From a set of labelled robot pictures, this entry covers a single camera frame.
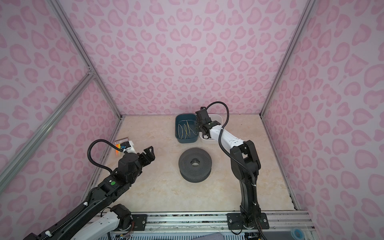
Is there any dark teal plastic tray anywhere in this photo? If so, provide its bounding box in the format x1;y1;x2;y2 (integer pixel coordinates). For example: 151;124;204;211
175;114;199;144

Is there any black perforated cable spool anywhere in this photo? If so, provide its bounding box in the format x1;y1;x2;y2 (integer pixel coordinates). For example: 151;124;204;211
179;148;212;183

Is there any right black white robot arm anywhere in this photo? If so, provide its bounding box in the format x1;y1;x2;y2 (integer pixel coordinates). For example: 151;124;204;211
196;101;265;238

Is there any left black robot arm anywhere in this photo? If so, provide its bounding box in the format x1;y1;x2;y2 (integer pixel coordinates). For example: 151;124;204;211
24;139;156;240

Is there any white plastic tray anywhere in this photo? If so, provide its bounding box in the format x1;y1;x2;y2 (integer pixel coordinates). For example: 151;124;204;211
199;114;224;145

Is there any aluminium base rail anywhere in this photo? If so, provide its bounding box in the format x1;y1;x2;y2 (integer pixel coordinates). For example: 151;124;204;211
55;210;320;240

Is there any diagonal aluminium frame strut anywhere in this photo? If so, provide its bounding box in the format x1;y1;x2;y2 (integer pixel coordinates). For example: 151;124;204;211
1;71;95;193

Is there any right aluminium frame strut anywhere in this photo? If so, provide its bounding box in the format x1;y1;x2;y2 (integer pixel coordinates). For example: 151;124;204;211
260;0;319;119

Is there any left aluminium frame strut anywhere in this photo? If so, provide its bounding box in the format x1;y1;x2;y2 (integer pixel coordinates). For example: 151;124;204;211
46;0;123;120

